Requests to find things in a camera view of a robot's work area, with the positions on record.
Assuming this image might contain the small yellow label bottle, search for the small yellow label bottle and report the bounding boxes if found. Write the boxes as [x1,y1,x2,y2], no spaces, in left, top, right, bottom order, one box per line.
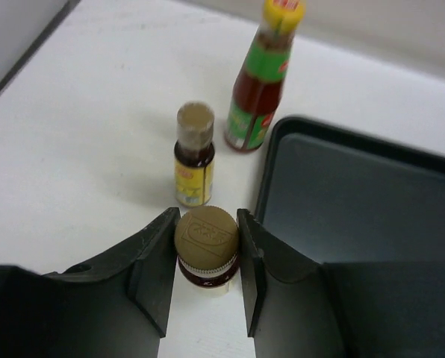
[174,206,240,297]

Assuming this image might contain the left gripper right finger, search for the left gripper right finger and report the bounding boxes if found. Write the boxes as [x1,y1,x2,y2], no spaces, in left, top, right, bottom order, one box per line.
[237,209,445,357]

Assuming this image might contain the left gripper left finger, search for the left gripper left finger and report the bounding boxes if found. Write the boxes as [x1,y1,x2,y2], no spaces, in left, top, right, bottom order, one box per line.
[0,207,180,357]

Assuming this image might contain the red chili sauce bottle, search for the red chili sauce bottle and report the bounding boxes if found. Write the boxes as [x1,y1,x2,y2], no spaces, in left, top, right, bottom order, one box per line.
[225,0,305,151]

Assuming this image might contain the black plastic tray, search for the black plastic tray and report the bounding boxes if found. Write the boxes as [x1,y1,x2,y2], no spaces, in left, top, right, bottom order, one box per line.
[255,116,445,263]

